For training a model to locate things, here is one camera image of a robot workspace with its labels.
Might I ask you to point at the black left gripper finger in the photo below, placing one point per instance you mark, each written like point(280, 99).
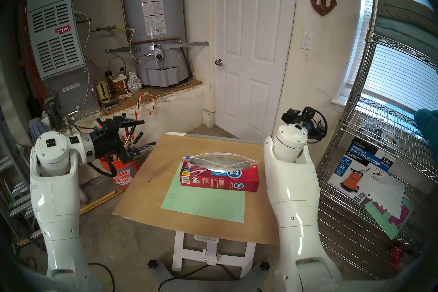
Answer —
point(131, 121)
point(138, 151)

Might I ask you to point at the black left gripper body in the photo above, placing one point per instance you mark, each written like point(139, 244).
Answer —
point(109, 142)

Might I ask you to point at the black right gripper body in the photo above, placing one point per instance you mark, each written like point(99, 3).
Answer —
point(313, 127)

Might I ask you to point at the clear ziplock bag blue slider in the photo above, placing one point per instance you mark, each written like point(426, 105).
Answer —
point(219, 159)

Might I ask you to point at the red freezer bag box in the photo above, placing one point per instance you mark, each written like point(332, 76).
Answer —
point(219, 182)

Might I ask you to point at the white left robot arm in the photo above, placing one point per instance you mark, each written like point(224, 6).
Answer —
point(54, 192)

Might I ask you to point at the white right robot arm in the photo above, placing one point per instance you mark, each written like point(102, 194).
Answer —
point(294, 185)

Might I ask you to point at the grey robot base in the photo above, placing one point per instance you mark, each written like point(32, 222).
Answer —
point(205, 286)

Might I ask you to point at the striped candy cane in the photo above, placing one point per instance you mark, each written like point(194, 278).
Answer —
point(138, 108)

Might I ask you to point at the orange plastic bucket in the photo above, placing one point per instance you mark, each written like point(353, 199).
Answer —
point(125, 176)

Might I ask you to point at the foil wrapped object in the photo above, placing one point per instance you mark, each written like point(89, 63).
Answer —
point(134, 82)

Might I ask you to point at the yellow metal can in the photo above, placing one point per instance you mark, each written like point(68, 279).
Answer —
point(102, 91)

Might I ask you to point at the utility pump cardboard box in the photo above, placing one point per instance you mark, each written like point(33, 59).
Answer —
point(359, 164)

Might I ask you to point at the blue cloth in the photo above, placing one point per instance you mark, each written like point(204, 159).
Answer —
point(36, 127)

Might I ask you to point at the light green paper sheet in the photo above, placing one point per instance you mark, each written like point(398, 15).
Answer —
point(205, 204)

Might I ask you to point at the white jagged paper sheet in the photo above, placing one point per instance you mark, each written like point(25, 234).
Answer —
point(386, 192)

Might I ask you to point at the grey Bryant furnace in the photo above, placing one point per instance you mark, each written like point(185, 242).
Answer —
point(58, 55)

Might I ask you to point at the aluminium ladder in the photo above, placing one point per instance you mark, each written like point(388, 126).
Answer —
point(10, 164)

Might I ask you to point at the white window blinds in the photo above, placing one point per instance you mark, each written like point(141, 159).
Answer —
point(400, 72)

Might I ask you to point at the metal door knob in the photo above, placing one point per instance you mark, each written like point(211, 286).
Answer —
point(219, 62)

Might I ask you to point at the black round knob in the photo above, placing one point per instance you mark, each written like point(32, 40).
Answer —
point(265, 266)
point(153, 264)

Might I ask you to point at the teal fabric item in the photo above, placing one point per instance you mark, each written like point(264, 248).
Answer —
point(427, 123)

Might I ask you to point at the green paper piece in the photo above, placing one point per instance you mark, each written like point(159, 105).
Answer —
point(381, 219)

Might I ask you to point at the white panel door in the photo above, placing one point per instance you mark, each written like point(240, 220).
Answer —
point(253, 21)

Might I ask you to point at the pink paper piece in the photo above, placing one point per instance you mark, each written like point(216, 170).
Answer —
point(403, 216)

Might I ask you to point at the green cushion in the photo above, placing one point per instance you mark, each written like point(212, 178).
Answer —
point(407, 21)

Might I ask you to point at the red object under rack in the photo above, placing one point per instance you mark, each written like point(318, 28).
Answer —
point(397, 257)

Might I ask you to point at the white light switch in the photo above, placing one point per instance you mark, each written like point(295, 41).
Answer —
point(307, 41)

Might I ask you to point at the white folding table frame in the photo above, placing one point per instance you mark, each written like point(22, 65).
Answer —
point(212, 250)

